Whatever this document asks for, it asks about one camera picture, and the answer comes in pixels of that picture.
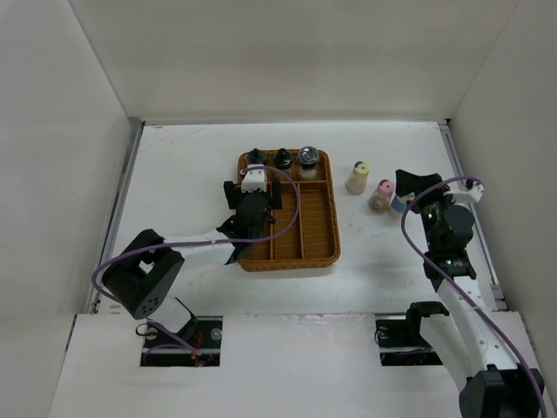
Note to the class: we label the black cap brown spice bottle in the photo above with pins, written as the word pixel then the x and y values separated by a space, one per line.
pixel 284 161

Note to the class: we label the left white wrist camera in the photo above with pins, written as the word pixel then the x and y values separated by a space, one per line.
pixel 253 179

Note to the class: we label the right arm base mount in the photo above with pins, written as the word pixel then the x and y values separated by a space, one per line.
pixel 398 338

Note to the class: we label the pink lid spice bottle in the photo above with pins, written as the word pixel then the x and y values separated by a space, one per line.
pixel 382 195

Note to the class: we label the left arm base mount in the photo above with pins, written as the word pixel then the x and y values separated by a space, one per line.
pixel 196 344

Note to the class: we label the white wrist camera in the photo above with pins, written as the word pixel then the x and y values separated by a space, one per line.
pixel 253 179
pixel 471 193

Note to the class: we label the black grinder top spice bottle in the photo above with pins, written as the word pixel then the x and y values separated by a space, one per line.
pixel 308 158

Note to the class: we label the brown wicker divided tray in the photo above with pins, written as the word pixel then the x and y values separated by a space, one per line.
pixel 307 222

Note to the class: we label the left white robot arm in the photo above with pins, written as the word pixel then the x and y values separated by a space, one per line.
pixel 142 283

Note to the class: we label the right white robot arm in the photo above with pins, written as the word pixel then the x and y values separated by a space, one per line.
pixel 490 373

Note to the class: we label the black cap white spice bottle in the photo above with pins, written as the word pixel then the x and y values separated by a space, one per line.
pixel 255 157

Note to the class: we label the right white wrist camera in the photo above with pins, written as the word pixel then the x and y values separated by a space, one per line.
pixel 471 193

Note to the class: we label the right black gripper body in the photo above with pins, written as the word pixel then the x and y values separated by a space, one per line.
pixel 430 211

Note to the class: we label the yellow lid spice bottle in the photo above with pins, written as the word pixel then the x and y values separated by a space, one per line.
pixel 357 181

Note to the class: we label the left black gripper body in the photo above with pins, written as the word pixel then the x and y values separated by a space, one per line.
pixel 258 234

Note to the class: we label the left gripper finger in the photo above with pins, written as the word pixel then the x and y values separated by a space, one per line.
pixel 275 201
pixel 232 194

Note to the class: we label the silver lid blue label jar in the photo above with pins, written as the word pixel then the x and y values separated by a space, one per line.
pixel 398 206

